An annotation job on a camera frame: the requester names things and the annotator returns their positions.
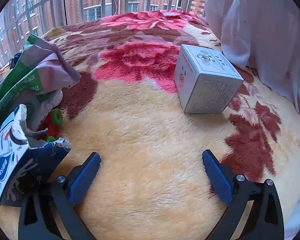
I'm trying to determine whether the torn blue and white carton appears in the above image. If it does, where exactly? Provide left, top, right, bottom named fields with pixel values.
left=0, top=104, right=72, bottom=207

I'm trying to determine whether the white cube cardboard box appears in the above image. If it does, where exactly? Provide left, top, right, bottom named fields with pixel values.
left=174, top=44, right=244, bottom=114

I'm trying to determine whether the red and green toy car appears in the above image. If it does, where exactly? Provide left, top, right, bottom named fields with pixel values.
left=39, top=109, right=64, bottom=143

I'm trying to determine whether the white sheer curtain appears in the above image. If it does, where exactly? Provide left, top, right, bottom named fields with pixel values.
left=204, top=0, right=300, bottom=240

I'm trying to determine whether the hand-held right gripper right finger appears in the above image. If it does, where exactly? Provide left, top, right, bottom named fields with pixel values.
left=202, top=149, right=285, bottom=240

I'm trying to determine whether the white window frame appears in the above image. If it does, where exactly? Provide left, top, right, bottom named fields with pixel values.
left=49, top=0, right=67, bottom=29

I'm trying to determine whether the red brick building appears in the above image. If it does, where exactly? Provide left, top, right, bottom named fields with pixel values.
left=0, top=0, right=210, bottom=55

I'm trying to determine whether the green and pink snack bag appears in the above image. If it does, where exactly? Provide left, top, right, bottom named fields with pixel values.
left=0, top=34, right=82, bottom=133

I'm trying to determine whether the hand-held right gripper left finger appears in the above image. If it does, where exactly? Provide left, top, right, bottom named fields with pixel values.
left=18, top=152, right=101, bottom=240

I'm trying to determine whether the floral plush blanket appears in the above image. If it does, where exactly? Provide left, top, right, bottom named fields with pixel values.
left=0, top=10, right=300, bottom=240

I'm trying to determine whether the metal window grille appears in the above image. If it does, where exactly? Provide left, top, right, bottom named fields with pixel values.
left=0, top=0, right=212, bottom=63

